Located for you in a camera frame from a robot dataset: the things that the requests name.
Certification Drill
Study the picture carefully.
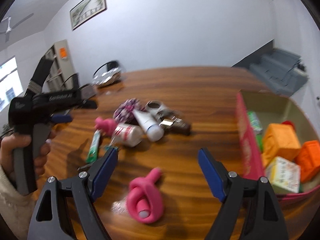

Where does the grey sofa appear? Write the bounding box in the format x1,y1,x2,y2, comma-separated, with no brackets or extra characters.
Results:
249,49,308,97

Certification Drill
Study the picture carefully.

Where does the green toothpaste tube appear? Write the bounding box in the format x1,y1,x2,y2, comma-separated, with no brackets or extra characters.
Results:
86,131,102,163

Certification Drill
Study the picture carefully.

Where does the white red-printed bottle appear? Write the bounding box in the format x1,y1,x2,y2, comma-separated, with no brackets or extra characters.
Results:
111,124,144,147

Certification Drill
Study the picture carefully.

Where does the beige shelf cabinet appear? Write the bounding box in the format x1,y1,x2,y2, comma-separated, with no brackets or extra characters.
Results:
44,39,75,92

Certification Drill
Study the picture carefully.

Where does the person's left hand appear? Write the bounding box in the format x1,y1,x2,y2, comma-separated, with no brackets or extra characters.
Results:
0,130,57,178

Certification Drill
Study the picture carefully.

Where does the person's left forearm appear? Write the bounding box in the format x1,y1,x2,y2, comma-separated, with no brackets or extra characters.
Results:
0,165,35,233

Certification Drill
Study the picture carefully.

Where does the clear plastic bag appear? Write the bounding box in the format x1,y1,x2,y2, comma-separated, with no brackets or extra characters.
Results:
111,196,129,214

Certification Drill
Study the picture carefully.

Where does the small yellow carton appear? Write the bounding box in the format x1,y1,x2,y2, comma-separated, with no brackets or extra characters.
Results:
264,156,301,194

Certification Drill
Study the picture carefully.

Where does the pink cardboard box container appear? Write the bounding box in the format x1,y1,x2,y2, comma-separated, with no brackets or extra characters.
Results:
235,90,320,202

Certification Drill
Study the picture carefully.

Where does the large orange toy cube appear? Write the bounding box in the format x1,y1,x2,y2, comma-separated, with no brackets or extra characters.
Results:
261,123,302,167

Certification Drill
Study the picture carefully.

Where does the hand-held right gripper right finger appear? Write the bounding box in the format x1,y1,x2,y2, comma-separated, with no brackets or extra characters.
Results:
197,148,289,240

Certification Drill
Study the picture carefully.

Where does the small orange studded cube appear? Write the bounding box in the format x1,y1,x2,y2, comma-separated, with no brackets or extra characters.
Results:
294,140,320,183

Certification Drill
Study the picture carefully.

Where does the white ceiling fan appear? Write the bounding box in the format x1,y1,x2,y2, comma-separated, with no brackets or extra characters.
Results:
0,13,34,43

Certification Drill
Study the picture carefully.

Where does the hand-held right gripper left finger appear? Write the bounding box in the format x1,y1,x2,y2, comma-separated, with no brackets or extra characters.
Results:
27,147,118,240

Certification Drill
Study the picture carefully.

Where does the white cream tube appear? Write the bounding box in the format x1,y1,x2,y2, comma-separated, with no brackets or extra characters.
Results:
132,109,164,142

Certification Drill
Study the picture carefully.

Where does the grey rectangular box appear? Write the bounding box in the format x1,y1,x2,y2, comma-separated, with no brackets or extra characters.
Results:
79,83,97,99

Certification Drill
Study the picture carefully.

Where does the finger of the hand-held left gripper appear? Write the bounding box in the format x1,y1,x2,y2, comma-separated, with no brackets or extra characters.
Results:
50,114,73,125
72,97,98,110

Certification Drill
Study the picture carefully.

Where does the dark chocolate bar packet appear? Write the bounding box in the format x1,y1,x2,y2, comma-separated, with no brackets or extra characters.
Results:
160,117,192,135

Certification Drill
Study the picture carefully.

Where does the pink knotted foam toy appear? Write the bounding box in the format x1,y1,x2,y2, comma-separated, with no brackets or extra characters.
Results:
126,167,164,224
94,116,117,137

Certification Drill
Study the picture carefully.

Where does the crumpled foil tray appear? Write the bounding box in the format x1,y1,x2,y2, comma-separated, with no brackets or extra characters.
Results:
92,67,124,88

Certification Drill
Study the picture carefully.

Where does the bright window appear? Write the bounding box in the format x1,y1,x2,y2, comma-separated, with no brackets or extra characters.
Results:
0,56,24,112

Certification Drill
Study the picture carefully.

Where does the framed wall picture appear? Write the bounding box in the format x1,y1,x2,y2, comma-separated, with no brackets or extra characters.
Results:
69,0,108,31

